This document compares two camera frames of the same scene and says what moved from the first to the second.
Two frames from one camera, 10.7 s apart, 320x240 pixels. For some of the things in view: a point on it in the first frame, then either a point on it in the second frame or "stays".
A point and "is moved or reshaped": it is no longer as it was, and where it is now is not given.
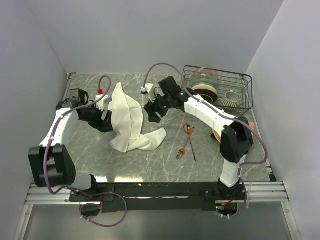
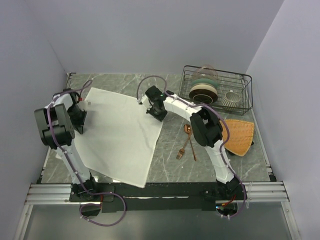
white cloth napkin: [127, 116] is moved or reshaped
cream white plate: [204, 86] stays
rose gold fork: [179, 154] stays
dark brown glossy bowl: [209, 95] stays
